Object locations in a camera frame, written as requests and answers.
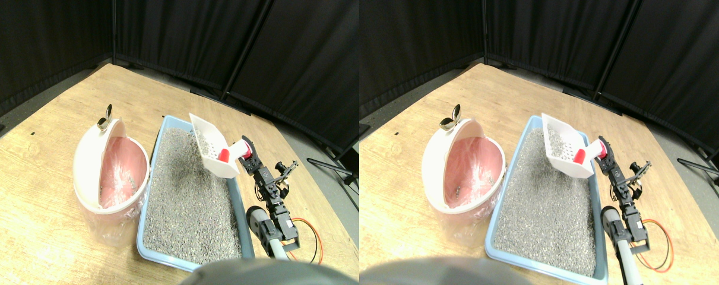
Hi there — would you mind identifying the black bracket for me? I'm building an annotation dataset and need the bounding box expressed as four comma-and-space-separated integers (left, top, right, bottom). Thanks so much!
273, 159, 300, 200
626, 159, 654, 200

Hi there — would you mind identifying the blue litter tray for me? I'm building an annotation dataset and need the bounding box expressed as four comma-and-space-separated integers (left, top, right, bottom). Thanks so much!
484, 115, 609, 284
136, 115, 256, 273

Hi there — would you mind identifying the orange wire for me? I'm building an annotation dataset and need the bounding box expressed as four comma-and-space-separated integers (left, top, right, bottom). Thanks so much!
635, 218, 674, 274
291, 217, 324, 265

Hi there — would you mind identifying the white bin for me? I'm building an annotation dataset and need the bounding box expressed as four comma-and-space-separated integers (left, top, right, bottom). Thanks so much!
72, 104, 151, 247
422, 104, 507, 241

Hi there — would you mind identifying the white scoop with red handle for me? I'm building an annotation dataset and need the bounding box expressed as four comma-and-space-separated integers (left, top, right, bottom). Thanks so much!
541, 113, 609, 179
189, 113, 255, 179

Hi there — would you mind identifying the flat black stand foot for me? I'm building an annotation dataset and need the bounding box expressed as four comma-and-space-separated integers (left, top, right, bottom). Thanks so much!
564, 88, 624, 116
190, 88, 253, 116

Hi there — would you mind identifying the black curtain stand pole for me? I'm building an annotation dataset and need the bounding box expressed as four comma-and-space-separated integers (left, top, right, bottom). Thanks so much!
591, 0, 642, 100
111, 0, 119, 67
481, 0, 489, 66
220, 0, 275, 100

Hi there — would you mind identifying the black wire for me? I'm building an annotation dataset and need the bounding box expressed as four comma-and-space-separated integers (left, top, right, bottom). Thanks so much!
638, 223, 666, 269

